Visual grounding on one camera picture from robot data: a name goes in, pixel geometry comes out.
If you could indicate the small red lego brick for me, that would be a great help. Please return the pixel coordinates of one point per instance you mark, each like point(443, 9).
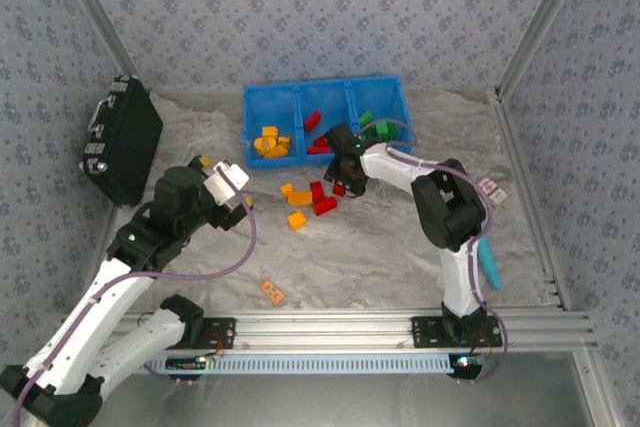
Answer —
point(338, 190)

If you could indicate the green lego brick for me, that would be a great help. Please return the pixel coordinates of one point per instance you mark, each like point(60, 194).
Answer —
point(385, 131)
point(368, 134)
point(365, 118)

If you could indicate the yellow lego brick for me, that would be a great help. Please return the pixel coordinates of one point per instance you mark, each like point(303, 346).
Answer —
point(301, 198)
point(270, 133)
point(276, 152)
point(284, 142)
point(296, 221)
point(286, 190)
point(260, 143)

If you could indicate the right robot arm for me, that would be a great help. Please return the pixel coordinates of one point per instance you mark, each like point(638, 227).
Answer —
point(450, 207)

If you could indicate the black hard case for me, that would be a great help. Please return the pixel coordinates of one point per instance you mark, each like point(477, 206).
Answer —
point(130, 147)

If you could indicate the blue three-compartment bin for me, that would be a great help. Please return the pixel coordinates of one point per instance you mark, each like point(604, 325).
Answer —
point(270, 107)

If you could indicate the wooden tiger domino block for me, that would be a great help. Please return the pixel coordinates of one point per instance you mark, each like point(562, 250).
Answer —
point(272, 291)

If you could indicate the wooden picture domino block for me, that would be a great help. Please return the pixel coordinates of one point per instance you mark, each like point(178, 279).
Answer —
point(494, 191)

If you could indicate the cyan plastic tool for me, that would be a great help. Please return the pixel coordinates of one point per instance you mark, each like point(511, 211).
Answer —
point(491, 267)

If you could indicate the small circuit board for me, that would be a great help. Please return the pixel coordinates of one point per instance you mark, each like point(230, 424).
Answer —
point(182, 363)
point(465, 364)

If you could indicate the grey metal panel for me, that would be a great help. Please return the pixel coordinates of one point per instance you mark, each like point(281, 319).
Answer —
point(325, 402)

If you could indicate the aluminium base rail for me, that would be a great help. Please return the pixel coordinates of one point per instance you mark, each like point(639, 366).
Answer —
point(325, 329)

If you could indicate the aluminium frame post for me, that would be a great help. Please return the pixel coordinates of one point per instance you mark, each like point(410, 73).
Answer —
point(547, 17)
point(96, 12)

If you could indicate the aluminium frame bar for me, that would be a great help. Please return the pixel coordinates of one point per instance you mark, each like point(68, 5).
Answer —
point(597, 392)

